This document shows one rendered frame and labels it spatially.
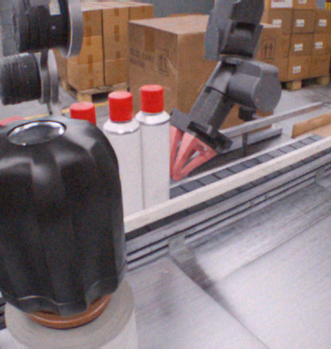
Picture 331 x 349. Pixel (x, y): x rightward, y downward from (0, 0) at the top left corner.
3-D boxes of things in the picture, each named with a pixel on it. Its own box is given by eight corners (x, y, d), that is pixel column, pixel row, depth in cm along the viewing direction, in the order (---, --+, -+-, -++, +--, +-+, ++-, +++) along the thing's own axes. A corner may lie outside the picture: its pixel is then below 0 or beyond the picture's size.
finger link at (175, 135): (173, 181, 60) (205, 126, 59) (146, 163, 65) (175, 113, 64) (199, 194, 64) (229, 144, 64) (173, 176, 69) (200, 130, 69)
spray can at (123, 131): (121, 233, 60) (112, 103, 50) (105, 216, 64) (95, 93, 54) (149, 221, 63) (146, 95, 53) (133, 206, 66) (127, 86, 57)
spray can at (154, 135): (150, 221, 63) (146, 95, 53) (132, 206, 66) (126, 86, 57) (175, 209, 66) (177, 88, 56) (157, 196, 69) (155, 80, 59)
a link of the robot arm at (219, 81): (236, 72, 68) (215, 54, 64) (263, 78, 62) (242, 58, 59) (216, 105, 68) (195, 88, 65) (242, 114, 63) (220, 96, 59)
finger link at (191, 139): (168, 178, 60) (200, 124, 60) (143, 161, 65) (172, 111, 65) (195, 192, 65) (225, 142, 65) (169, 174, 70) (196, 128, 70)
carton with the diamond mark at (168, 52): (176, 153, 91) (177, 33, 78) (130, 119, 109) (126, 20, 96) (272, 127, 104) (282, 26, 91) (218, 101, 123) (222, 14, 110)
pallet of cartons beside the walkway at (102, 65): (157, 92, 408) (157, 4, 365) (81, 106, 371) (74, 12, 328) (112, 68, 499) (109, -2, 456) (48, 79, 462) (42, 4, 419)
